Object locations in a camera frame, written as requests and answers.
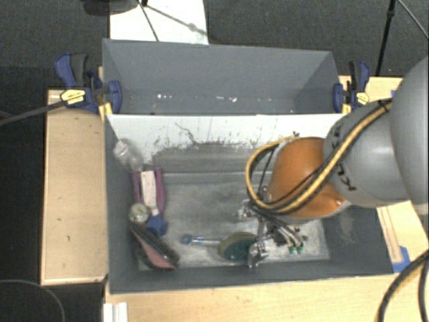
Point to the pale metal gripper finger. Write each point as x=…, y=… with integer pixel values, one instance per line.
x=260, y=249
x=253, y=262

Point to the red-brown flat block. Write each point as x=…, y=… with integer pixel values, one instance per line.
x=155, y=257

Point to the clear plastic bottle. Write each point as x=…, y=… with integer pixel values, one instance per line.
x=128, y=154

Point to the pale wood board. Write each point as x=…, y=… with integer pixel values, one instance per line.
x=73, y=186

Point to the grey metal bin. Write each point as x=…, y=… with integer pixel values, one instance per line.
x=207, y=79

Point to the grey-white ball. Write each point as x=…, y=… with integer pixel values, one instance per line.
x=138, y=212

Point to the white bottle with blue cap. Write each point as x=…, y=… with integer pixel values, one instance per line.
x=149, y=190

